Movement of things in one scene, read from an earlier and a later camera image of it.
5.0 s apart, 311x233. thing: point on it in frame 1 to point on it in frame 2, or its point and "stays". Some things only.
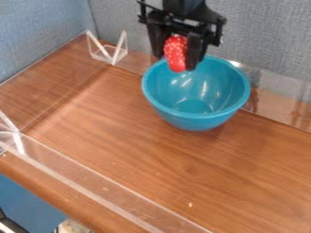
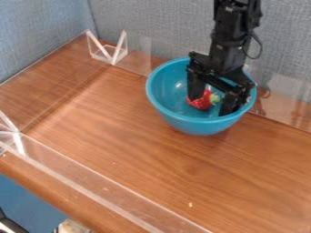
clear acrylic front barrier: (58, 167) stays
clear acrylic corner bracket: (108, 53) stays
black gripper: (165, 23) to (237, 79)
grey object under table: (73, 226) stays
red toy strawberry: (176, 49) to (208, 102)
